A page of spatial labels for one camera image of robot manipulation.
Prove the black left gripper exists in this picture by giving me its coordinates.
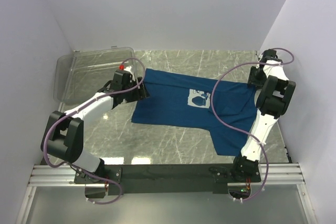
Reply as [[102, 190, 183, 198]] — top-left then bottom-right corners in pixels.
[[122, 77, 150, 103]]

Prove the blue printed t-shirt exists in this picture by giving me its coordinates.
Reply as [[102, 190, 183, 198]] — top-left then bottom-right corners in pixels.
[[131, 69, 257, 156]]

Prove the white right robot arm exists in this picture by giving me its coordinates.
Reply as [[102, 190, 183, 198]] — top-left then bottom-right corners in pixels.
[[230, 48, 296, 182]]

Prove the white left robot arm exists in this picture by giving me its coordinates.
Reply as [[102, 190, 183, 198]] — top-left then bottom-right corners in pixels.
[[40, 70, 149, 183]]

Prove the clear plastic bin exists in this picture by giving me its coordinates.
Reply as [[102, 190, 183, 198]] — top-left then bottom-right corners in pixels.
[[53, 47, 140, 105]]

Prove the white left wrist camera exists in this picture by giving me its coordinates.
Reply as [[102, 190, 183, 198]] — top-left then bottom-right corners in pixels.
[[119, 65, 135, 76]]

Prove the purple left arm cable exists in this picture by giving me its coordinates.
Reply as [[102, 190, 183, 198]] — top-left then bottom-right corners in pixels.
[[43, 58, 146, 205]]

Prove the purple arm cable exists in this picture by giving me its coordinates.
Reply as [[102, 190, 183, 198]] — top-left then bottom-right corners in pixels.
[[43, 58, 146, 205], [211, 47, 295, 204]]

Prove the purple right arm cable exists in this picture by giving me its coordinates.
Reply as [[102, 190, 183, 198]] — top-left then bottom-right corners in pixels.
[[211, 47, 295, 204]]

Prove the aluminium rail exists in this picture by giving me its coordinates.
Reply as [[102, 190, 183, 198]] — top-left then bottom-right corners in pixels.
[[28, 163, 306, 187]]

